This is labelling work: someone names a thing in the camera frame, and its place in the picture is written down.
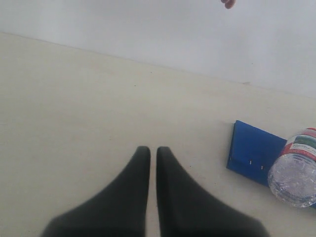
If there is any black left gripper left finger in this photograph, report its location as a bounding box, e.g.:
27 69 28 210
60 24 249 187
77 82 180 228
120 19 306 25
42 146 151 237

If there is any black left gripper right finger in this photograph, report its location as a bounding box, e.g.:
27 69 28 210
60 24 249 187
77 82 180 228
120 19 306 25
156 147 269 237

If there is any clear plastic water bottle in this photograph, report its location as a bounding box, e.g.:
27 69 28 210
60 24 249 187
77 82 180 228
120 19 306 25
268 128 316 208

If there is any blue ring binder notebook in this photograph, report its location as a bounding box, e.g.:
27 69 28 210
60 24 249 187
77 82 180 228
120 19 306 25
227 120 287 188

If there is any person's open hand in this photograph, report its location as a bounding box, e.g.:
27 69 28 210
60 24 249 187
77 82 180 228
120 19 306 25
221 0 236 9

